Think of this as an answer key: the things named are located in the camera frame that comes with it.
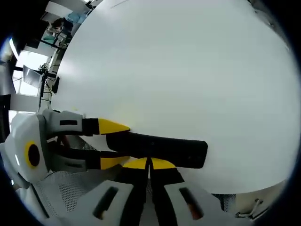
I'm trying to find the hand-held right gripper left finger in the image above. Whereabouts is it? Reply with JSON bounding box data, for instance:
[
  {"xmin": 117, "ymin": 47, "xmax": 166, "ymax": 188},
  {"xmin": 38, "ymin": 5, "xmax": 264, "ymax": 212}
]
[{"xmin": 76, "ymin": 157, "xmax": 151, "ymax": 226}]

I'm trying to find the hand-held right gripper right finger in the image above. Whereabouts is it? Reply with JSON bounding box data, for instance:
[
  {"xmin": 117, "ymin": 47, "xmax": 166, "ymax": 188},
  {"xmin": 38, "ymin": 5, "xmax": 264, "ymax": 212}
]
[{"xmin": 148, "ymin": 157, "xmax": 228, "ymax": 226}]

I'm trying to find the black remote control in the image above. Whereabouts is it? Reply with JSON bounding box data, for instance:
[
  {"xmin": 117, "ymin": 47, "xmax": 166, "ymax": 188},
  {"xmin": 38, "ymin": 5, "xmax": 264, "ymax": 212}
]
[{"xmin": 105, "ymin": 130, "xmax": 208, "ymax": 170}]

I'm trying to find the grey mesh office chair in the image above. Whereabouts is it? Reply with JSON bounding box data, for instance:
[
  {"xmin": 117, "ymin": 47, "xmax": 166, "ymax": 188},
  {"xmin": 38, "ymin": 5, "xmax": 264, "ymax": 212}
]
[{"xmin": 30, "ymin": 136, "xmax": 237, "ymax": 221}]

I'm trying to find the desktop computer monitor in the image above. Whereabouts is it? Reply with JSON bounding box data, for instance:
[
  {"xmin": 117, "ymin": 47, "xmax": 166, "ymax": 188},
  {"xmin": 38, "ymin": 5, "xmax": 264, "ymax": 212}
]
[{"xmin": 23, "ymin": 65, "xmax": 43, "ymax": 89}]

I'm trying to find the white metal frame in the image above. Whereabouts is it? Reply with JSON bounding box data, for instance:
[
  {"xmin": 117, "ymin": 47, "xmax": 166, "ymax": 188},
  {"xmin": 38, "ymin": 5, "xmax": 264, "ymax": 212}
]
[{"xmin": 235, "ymin": 198, "xmax": 265, "ymax": 219}]

